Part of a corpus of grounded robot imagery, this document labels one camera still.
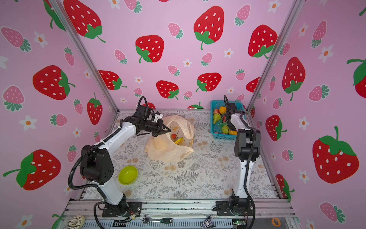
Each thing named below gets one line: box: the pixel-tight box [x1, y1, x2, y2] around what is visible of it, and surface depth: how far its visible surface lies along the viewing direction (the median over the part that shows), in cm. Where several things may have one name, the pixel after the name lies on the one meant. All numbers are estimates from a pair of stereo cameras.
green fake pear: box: [213, 113, 222, 125], surface depth 112 cm
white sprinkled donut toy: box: [67, 214, 85, 229], surface depth 70 cm
